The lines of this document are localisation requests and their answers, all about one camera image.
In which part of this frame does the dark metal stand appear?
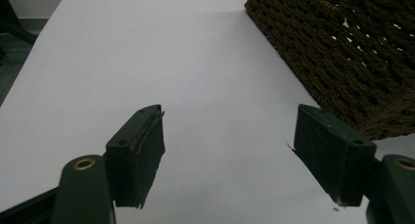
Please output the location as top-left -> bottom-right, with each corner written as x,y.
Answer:
0,0 -> 39,67

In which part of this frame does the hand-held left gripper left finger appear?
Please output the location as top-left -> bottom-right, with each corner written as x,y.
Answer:
50,104 -> 166,224

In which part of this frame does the brown woven wicker basket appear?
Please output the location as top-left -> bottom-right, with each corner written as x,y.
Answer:
244,0 -> 415,141

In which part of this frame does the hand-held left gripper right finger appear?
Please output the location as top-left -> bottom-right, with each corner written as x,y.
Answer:
287,103 -> 415,224

